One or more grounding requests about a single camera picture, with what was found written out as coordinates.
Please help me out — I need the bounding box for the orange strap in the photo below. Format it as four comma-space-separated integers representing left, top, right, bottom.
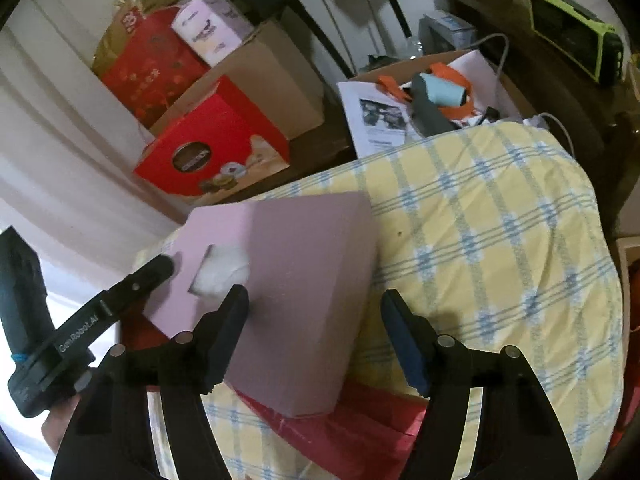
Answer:
377, 62, 478, 121

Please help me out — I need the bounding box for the white printed paper sheet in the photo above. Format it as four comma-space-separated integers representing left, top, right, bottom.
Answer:
339, 80, 416, 157

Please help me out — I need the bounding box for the white appliance box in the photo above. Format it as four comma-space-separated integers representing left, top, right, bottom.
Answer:
419, 10, 478, 51

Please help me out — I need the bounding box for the red gold-print gift bag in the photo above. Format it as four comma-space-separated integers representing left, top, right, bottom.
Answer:
100, 10, 211, 128

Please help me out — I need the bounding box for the red cookie box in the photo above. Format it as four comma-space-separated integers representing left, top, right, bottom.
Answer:
132, 75, 291, 198

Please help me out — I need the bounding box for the person's left hand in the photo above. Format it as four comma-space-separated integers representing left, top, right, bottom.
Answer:
42, 395, 81, 448

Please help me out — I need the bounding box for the white curtain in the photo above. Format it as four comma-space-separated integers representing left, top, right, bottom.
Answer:
0, 0, 201, 261

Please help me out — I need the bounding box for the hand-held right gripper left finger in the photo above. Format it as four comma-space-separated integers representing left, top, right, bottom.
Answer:
50, 285, 250, 480

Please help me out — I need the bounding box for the green portable power station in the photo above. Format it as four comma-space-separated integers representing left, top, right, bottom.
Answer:
526, 0, 623, 86

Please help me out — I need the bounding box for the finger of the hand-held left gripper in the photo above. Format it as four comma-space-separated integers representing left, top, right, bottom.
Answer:
101, 254, 176, 314

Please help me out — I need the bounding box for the white cable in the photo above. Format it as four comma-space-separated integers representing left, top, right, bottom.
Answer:
470, 34, 576, 156

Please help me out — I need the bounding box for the open cardboard box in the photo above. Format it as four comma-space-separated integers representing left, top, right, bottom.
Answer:
336, 49, 521, 158

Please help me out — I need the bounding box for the teal grey handheld tool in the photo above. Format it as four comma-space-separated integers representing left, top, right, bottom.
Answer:
407, 72, 473, 136

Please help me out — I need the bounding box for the large brown cardboard box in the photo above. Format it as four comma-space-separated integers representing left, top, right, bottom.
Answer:
150, 19, 326, 141

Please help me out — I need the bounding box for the pink box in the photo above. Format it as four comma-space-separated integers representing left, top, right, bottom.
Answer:
142, 191, 378, 418

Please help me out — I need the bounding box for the yellow checked tablecloth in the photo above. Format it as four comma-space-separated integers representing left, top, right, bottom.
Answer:
132, 122, 626, 480

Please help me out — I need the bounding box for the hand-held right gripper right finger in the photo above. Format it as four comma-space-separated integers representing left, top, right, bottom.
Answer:
381, 289, 583, 480

